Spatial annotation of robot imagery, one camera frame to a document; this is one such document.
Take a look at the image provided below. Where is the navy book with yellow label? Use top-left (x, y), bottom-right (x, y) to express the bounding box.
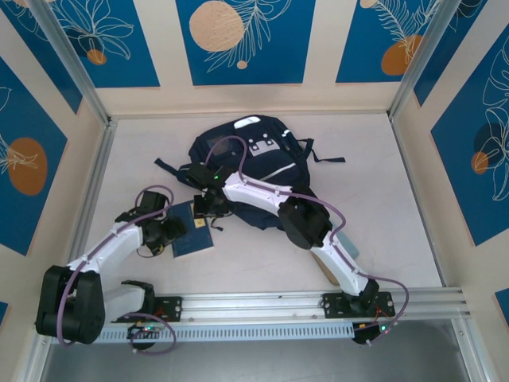
top-left (170, 200), bottom-right (216, 259)

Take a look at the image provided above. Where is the navy blue backpack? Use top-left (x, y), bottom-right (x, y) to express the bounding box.
top-left (153, 114), bottom-right (346, 232)

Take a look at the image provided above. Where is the beige glasses case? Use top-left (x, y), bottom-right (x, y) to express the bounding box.
top-left (311, 250), bottom-right (341, 286)

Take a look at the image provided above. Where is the circuit board with green light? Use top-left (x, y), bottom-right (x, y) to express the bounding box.
top-left (126, 322), bottom-right (164, 339)
top-left (352, 321), bottom-right (398, 344)

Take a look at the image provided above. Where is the grey metal panel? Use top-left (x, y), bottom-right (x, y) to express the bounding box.
top-left (39, 318), bottom-right (490, 382)

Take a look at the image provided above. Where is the aluminium table edge rail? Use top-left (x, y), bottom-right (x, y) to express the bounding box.
top-left (388, 117), bottom-right (449, 288)
top-left (65, 119), bottom-right (119, 271)

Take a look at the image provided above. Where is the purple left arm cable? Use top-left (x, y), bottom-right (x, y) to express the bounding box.
top-left (57, 185), bottom-right (178, 355)

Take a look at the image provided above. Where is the long aluminium base rail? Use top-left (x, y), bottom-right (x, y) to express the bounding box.
top-left (33, 288), bottom-right (472, 325)

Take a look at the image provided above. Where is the grey slotted cable duct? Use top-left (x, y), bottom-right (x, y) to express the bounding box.
top-left (51, 322), bottom-right (355, 344)

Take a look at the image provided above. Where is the aluminium frame post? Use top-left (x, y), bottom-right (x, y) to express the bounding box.
top-left (387, 0), bottom-right (457, 119)
top-left (29, 0), bottom-right (111, 127)

